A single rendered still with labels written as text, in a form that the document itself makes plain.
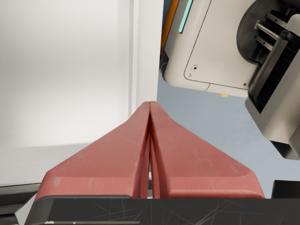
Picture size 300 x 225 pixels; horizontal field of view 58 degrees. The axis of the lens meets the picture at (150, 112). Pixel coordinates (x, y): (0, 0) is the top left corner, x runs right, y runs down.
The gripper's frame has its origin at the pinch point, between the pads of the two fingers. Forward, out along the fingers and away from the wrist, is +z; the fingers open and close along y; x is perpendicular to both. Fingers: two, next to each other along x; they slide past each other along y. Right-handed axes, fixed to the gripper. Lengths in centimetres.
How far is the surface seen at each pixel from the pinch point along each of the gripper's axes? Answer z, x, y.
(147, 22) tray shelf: 18.0, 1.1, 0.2
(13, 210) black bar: 12.9, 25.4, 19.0
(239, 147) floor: 119, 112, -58
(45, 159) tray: 15.5, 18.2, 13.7
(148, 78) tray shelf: 18.0, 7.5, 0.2
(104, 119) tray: 16.9, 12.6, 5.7
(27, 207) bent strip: 10.9, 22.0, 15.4
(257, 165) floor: 122, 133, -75
